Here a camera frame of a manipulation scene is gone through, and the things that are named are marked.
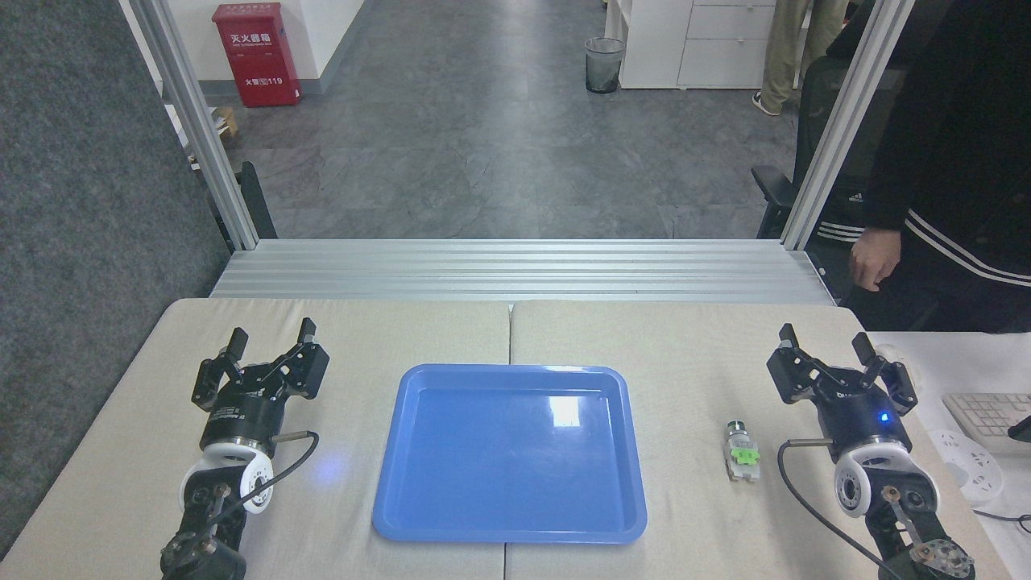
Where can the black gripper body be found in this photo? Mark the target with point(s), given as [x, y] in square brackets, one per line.
[862, 419]
[240, 417]

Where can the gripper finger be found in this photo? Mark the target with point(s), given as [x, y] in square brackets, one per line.
[300, 366]
[214, 372]
[888, 377]
[797, 369]

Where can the green and white switch part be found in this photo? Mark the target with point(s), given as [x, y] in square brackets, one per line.
[742, 455]

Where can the blue plastic tray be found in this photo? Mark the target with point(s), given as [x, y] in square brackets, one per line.
[511, 455]

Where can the person's hand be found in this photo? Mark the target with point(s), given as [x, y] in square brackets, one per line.
[875, 258]

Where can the white keyboard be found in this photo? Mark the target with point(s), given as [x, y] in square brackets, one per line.
[987, 419]

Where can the white power strip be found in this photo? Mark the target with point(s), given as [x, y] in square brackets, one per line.
[970, 467]

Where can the small black device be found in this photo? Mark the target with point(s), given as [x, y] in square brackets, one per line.
[1023, 428]

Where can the grey felt partition panel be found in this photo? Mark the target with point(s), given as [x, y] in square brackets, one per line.
[89, 242]

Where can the cardboard box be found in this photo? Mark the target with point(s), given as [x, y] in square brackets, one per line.
[225, 125]

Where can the person in black jacket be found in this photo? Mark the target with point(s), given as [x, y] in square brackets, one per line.
[975, 145]

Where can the red fire extinguisher box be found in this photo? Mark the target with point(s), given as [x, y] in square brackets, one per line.
[256, 55]

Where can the person in beige trousers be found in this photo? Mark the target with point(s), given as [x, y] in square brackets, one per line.
[793, 48]

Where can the white drawer cabinet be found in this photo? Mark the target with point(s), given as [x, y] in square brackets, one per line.
[709, 44]

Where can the dark mesh waste bin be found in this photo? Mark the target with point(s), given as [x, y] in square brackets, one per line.
[603, 66]

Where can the silver aluminium rail platform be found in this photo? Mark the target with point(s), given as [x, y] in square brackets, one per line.
[522, 270]

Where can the silver aluminium post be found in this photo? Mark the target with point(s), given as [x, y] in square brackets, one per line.
[846, 121]
[197, 121]

